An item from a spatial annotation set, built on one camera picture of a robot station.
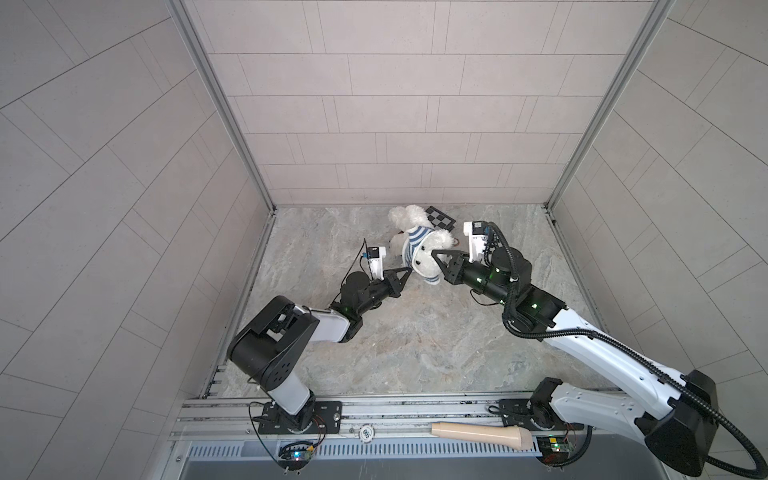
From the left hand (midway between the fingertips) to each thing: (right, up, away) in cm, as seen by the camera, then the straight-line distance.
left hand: (417, 269), depth 82 cm
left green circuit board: (-28, -38, -17) cm, 50 cm away
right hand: (+2, +5, -15) cm, 16 cm away
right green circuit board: (+30, -40, -14) cm, 52 cm away
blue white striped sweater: (-1, +10, -11) cm, 15 cm away
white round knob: (-13, -37, -13) cm, 41 cm away
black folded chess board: (+10, +15, +27) cm, 32 cm away
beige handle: (+20, -35, -16) cm, 43 cm away
